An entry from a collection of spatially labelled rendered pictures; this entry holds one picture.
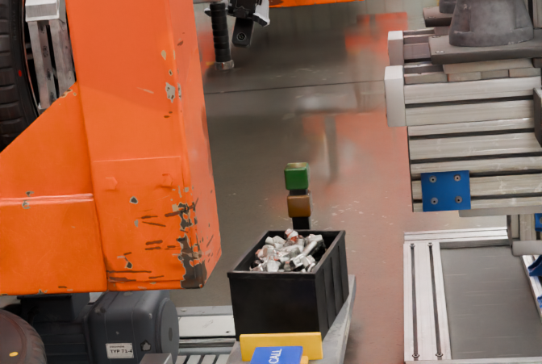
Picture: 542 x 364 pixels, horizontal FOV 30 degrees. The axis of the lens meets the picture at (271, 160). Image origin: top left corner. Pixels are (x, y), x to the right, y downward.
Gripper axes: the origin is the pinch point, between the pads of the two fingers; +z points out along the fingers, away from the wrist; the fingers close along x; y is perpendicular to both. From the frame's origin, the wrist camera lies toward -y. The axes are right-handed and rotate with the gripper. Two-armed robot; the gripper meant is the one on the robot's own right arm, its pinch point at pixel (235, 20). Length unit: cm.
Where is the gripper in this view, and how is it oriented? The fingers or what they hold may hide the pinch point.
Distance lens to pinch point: 238.3
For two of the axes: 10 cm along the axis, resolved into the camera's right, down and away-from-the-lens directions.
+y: 1.6, -9.3, -3.3
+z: -1.2, 3.2, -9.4
